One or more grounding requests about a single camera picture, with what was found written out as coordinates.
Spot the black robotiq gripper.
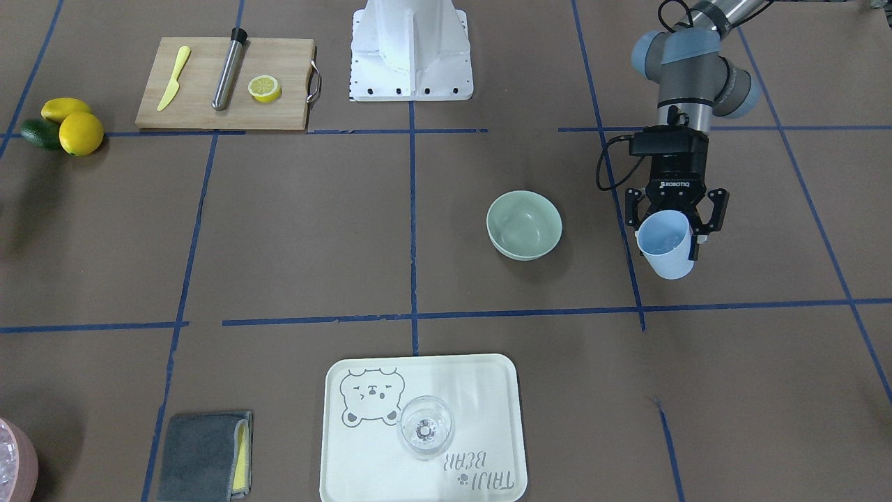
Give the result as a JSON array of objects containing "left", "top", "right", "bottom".
[{"left": 624, "top": 126, "right": 730, "bottom": 261}]

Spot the light blue plastic cup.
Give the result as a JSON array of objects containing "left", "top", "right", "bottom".
[{"left": 635, "top": 210, "right": 694, "bottom": 280}]

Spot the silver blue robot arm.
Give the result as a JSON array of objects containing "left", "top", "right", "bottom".
[{"left": 626, "top": 1, "right": 762, "bottom": 260}]

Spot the green ceramic bowl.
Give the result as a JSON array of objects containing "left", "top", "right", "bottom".
[{"left": 486, "top": 190, "right": 564, "bottom": 261}]

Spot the pink bowl with ice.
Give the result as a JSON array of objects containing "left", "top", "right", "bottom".
[{"left": 1, "top": 418, "right": 39, "bottom": 501}]

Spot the cream bear serving tray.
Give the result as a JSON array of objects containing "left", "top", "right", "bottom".
[{"left": 319, "top": 353, "right": 528, "bottom": 501}]

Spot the clear wine glass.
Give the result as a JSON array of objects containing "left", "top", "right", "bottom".
[{"left": 399, "top": 396, "right": 456, "bottom": 461}]

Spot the wooden cutting board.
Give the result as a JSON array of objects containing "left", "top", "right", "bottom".
[{"left": 135, "top": 37, "right": 323, "bottom": 131}]

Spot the lemon half slice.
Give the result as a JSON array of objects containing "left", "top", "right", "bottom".
[{"left": 247, "top": 75, "right": 282, "bottom": 104}]

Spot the steel muddler black tip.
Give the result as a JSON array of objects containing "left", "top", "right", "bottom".
[{"left": 211, "top": 26, "right": 248, "bottom": 111}]

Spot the yellow plastic knife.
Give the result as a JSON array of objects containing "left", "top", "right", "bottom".
[{"left": 156, "top": 45, "right": 192, "bottom": 112}]

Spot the grey folded cloth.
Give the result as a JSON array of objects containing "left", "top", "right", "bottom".
[{"left": 156, "top": 410, "right": 254, "bottom": 501}]

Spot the large yellow lemon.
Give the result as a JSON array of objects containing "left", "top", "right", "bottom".
[{"left": 59, "top": 112, "right": 105, "bottom": 157}]

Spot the small yellow lemon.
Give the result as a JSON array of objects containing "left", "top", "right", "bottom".
[{"left": 40, "top": 96, "right": 92, "bottom": 125}]

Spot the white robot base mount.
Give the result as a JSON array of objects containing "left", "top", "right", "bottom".
[{"left": 348, "top": 1, "right": 475, "bottom": 102}]

